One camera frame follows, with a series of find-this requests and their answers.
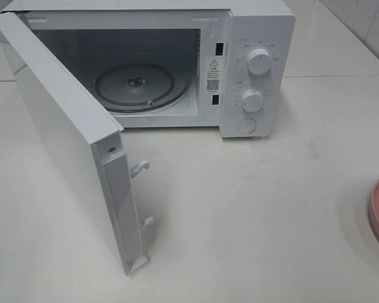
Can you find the glass microwave turntable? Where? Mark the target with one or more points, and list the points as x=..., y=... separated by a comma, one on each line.
x=140, y=87

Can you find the round white door button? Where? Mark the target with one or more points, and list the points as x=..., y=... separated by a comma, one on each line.
x=247, y=125

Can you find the white microwave oven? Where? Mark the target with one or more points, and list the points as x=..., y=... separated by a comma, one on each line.
x=208, y=40

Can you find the white microwave knob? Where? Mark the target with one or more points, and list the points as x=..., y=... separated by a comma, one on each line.
x=252, y=100
x=259, y=60

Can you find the white microwave door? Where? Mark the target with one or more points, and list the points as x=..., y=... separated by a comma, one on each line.
x=83, y=139

